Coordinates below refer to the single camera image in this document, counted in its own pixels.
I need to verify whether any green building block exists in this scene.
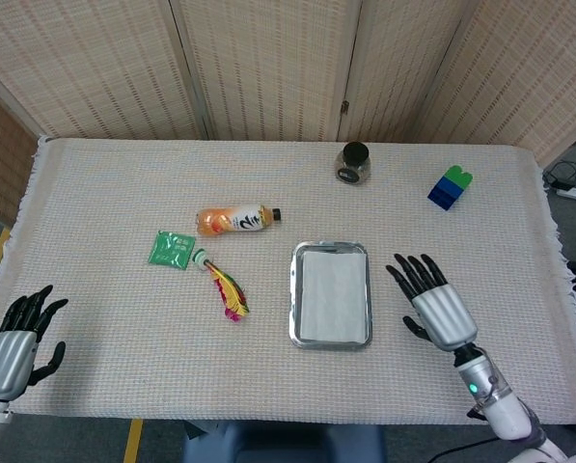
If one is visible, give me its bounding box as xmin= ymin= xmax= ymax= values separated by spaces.
xmin=445 ymin=164 xmax=475 ymax=191

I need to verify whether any silver metal tray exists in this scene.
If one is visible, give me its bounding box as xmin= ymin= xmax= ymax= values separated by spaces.
xmin=288 ymin=239 xmax=373 ymax=351

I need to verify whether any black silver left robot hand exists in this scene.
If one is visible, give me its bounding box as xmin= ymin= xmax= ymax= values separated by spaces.
xmin=0 ymin=284 xmax=70 ymax=402

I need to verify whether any colourful feather shuttlecock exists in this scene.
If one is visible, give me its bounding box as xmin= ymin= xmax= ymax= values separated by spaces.
xmin=191 ymin=247 xmax=251 ymax=326

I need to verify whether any green foil sachet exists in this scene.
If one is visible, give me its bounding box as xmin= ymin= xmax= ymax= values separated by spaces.
xmin=147 ymin=230 xmax=196 ymax=272

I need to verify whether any glass jar with black lid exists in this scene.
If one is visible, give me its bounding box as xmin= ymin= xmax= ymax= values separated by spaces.
xmin=334 ymin=141 xmax=373 ymax=186

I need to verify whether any blue building block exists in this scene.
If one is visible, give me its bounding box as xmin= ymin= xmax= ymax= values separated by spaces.
xmin=426 ymin=176 xmax=472 ymax=212

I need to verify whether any beige woven folding screen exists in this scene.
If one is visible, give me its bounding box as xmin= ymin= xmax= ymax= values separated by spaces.
xmin=0 ymin=0 xmax=576 ymax=228

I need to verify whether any white paper napkin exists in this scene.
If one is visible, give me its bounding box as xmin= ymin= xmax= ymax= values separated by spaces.
xmin=300 ymin=250 xmax=369 ymax=341

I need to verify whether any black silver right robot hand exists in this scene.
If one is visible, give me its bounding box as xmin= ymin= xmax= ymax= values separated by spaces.
xmin=385 ymin=253 xmax=480 ymax=352

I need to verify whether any black cable with adapter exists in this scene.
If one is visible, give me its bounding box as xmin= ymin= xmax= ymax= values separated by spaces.
xmin=542 ymin=159 xmax=576 ymax=191

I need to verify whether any white woven tablecloth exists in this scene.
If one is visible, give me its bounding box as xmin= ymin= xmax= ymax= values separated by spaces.
xmin=0 ymin=136 xmax=576 ymax=426

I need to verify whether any orange drink plastic bottle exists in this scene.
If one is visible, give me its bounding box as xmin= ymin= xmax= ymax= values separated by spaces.
xmin=194 ymin=204 xmax=284 ymax=238

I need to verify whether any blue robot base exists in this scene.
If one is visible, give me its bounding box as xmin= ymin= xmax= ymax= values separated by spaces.
xmin=180 ymin=420 xmax=388 ymax=463

